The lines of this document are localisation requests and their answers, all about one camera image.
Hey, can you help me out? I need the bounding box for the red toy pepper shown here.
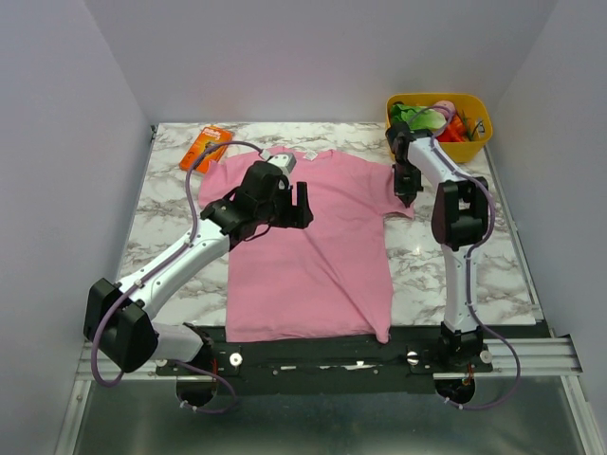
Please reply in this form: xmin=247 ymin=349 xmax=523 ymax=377
xmin=436 ymin=128 xmax=466 ymax=143

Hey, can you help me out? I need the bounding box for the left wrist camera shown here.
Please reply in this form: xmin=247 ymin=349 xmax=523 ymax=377
xmin=267 ymin=153 xmax=297 ymax=177

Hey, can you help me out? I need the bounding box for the pink t-shirt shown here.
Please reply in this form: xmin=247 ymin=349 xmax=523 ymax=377
xmin=225 ymin=150 xmax=414 ymax=343

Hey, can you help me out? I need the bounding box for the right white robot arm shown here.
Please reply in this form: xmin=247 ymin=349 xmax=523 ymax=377
xmin=386 ymin=122 xmax=494 ymax=372

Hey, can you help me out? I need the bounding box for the black base frame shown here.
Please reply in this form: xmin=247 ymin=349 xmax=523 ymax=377
xmin=97 ymin=324 xmax=554 ymax=397

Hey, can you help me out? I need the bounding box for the green toy lettuce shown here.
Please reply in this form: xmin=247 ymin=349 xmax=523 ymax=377
xmin=388 ymin=102 xmax=447 ymax=132

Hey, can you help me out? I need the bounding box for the orange toy carrot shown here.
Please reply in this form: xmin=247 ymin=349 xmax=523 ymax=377
xmin=446 ymin=114 xmax=469 ymax=142

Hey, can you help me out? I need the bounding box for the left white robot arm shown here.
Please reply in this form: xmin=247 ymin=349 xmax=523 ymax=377
xmin=83 ymin=153 xmax=313 ymax=374

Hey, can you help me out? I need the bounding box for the yellow plastic bin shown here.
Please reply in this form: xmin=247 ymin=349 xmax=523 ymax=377
xmin=386 ymin=93 xmax=492 ymax=163

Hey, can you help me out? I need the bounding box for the aluminium rail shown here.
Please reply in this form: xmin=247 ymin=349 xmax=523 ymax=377
xmin=75 ymin=338 xmax=582 ymax=381

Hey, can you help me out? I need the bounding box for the orange razor box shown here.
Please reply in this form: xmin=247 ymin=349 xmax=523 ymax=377
xmin=179 ymin=125 xmax=233 ymax=174

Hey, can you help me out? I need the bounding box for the pink toy ball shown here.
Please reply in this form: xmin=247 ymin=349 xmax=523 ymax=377
xmin=432 ymin=100 xmax=457 ymax=118

